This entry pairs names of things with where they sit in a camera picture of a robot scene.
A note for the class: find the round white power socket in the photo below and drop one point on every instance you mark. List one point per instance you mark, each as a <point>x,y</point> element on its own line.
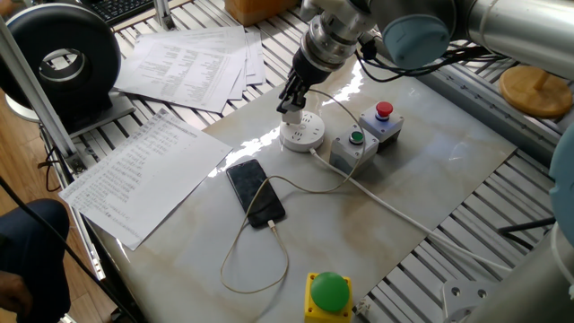
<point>309,134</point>

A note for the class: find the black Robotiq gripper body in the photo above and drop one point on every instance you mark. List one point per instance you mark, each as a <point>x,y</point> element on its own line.
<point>309,69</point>

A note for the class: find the aluminium frame rail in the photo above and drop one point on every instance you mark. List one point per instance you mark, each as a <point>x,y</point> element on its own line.
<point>457,96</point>
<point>36,94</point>

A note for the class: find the wooden round stand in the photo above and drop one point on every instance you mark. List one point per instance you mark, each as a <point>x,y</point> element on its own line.
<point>533,98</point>

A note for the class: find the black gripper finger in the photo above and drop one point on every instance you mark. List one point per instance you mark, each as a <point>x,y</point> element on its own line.
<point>301,94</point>
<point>287,101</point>

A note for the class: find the white USB charger plug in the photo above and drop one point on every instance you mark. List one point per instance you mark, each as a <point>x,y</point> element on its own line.
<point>291,118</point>

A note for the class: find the paper sheet with handwritten list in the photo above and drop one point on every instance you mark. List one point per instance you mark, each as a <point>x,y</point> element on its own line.
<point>143,179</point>

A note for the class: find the aluminium frame post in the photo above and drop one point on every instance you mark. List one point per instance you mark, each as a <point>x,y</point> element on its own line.
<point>163,13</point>

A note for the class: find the small green button box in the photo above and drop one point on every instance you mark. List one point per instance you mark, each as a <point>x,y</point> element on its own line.
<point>350,157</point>

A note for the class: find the red push button box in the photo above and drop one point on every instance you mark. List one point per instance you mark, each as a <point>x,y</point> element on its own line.
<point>381,128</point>

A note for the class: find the white marble slab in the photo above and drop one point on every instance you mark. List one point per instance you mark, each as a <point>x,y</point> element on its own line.
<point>403,179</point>

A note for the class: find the black smartphone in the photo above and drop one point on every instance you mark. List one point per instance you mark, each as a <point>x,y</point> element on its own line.
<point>244,179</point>

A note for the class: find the paper sheet with printed table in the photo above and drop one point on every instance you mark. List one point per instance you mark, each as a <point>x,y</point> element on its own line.
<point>179,76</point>

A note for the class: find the black keyboard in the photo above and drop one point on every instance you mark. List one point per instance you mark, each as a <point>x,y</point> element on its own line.
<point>121,9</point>

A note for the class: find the white paper sheet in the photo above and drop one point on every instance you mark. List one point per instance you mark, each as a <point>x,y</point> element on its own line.
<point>261,63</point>
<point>224,38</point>
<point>251,63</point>

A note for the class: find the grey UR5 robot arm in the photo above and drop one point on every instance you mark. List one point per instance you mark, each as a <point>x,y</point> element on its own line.
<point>515,27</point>

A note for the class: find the orange-brown box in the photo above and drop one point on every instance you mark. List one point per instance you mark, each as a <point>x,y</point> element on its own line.
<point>260,11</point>

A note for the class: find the yellow box green mushroom button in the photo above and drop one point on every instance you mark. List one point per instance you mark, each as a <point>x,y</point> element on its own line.
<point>329,291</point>

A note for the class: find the person in dark trousers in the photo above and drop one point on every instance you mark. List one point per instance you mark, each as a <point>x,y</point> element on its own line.
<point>31,251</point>

